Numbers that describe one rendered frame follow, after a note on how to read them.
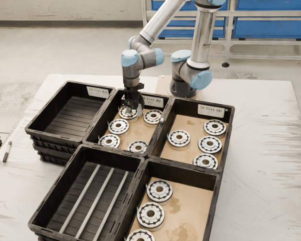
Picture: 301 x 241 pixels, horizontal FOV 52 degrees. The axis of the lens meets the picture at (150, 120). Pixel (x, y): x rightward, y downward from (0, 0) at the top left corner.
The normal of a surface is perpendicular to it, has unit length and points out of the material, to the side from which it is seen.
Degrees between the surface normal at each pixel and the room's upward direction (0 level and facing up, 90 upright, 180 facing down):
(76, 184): 0
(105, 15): 90
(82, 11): 90
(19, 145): 0
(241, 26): 90
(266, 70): 0
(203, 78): 95
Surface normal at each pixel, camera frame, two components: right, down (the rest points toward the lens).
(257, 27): -0.15, 0.69
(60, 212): -0.07, -0.72
